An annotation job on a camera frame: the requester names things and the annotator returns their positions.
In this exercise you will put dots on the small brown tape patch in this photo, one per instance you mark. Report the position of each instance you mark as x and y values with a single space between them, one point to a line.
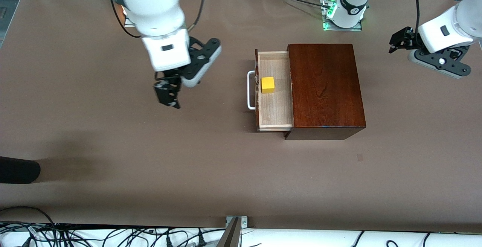
360 157

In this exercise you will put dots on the dark wooden cabinet box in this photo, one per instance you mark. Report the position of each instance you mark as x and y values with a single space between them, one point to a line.
327 85

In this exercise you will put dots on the small metal bracket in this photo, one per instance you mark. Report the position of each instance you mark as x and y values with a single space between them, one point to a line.
244 221

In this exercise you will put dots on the dark metal beam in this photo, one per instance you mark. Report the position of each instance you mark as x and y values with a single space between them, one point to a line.
230 237

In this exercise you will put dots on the yellow cube block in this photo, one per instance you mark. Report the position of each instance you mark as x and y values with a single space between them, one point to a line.
268 84

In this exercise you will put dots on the black cylindrical object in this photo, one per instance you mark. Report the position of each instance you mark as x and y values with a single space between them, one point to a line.
17 170

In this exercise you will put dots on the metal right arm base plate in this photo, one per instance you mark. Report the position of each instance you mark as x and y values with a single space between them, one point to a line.
130 23

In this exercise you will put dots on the black power plug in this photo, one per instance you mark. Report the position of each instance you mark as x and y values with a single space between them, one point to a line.
201 240
169 241

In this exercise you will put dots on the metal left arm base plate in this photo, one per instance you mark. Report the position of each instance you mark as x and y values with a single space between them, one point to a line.
342 29

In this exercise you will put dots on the brown table cover sheet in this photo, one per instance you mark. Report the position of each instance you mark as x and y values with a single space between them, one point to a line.
226 164

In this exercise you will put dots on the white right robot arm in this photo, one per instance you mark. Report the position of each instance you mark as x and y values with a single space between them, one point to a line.
150 2

